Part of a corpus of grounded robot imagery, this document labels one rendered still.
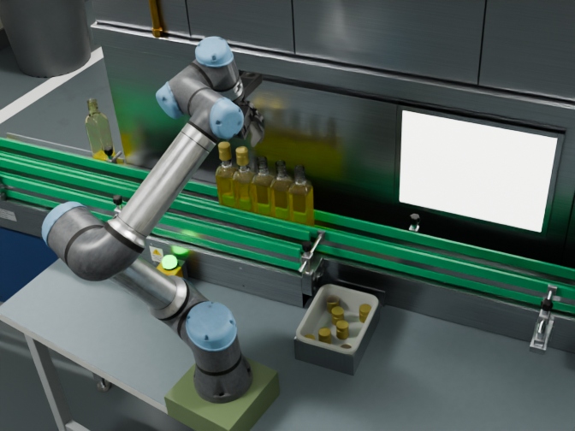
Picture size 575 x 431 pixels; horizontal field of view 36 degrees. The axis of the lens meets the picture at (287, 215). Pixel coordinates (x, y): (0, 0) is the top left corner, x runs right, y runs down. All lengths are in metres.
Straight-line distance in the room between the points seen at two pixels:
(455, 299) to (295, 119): 0.67
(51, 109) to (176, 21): 2.58
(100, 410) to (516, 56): 2.01
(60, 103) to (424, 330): 3.09
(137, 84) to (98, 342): 0.79
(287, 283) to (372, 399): 0.42
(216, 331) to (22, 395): 1.54
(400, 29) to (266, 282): 0.82
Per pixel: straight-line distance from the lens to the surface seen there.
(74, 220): 1.92
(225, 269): 2.59
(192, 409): 2.26
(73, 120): 4.92
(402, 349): 2.46
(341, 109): 2.42
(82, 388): 3.48
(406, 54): 2.30
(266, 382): 2.28
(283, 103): 2.48
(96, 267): 1.85
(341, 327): 2.43
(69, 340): 2.61
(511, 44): 2.22
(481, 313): 2.48
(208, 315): 2.14
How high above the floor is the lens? 2.60
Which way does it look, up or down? 40 degrees down
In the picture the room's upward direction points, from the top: 4 degrees counter-clockwise
